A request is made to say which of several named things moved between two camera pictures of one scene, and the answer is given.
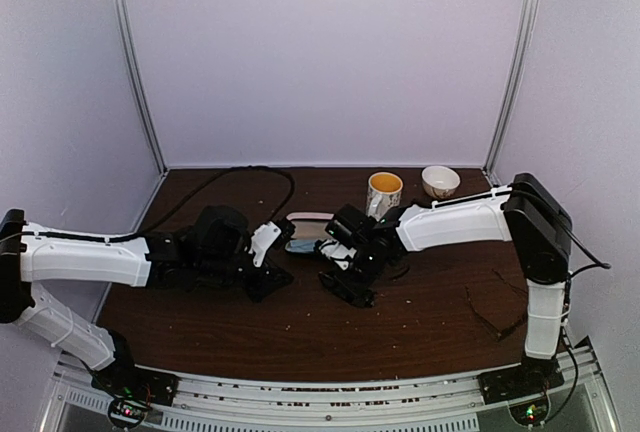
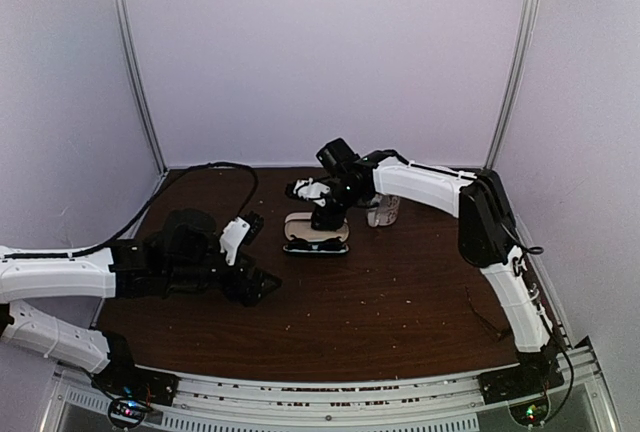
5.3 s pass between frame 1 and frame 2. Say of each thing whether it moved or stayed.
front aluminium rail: stayed
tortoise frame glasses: stayed
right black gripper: moved
